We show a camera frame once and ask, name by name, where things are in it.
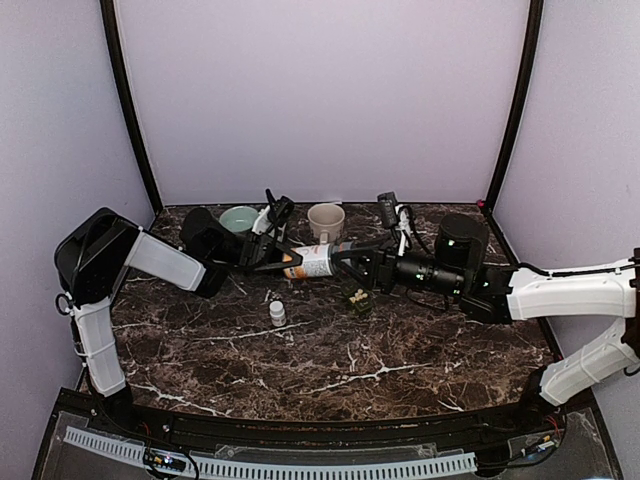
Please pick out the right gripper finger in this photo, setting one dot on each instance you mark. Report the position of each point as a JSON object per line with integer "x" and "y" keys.
{"x": 363, "y": 251}
{"x": 360, "y": 274}

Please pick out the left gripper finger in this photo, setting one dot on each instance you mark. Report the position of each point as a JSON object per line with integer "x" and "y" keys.
{"x": 276, "y": 266}
{"x": 283, "y": 252}

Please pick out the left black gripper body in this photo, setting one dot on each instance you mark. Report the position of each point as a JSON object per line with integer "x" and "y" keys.
{"x": 249, "y": 253}

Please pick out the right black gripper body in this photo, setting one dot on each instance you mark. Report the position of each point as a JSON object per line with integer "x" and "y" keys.
{"x": 387, "y": 278}

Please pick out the orange pill bottle grey cap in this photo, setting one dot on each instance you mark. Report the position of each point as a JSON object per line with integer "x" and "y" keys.
{"x": 316, "y": 263}

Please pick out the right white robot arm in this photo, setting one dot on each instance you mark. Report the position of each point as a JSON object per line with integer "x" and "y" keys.
{"x": 505, "y": 294}

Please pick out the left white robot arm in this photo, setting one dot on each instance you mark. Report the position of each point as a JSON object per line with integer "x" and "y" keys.
{"x": 92, "y": 261}

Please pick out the white pills in organizer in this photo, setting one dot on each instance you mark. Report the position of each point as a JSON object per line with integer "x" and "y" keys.
{"x": 359, "y": 296}

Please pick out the left light green bowl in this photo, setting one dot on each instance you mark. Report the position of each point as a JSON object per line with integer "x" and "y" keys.
{"x": 239, "y": 219}

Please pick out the cream coral pattern mug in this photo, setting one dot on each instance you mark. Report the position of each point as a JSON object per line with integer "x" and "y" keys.
{"x": 326, "y": 221}

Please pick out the small white pill bottle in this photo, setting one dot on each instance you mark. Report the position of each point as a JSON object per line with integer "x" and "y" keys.
{"x": 277, "y": 313}

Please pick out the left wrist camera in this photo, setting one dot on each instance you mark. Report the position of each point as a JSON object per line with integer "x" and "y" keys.
{"x": 273, "y": 218}

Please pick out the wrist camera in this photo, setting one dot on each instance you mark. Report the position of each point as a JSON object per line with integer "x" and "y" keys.
{"x": 395, "y": 218}
{"x": 273, "y": 218}

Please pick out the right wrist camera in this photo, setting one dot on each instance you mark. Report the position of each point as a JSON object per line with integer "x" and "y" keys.
{"x": 395, "y": 218}

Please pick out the white slotted cable duct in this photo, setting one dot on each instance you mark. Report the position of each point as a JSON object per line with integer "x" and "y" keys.
{"x": 253, "y": 463}

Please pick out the black front table rail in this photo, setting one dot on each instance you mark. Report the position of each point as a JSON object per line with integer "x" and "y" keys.
{"x": 484, "y": 428}

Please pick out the left black frame post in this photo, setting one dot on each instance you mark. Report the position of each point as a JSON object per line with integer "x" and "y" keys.
{"x": 128, "y": 109}

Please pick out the black frame post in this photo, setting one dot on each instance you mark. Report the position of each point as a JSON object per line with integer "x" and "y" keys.
{"x": 521, "y": 88}
{"x": 128, "y": 109}

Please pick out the right black frame post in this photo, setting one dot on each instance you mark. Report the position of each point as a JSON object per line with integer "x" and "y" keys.
{"x": 521, "y": 88}

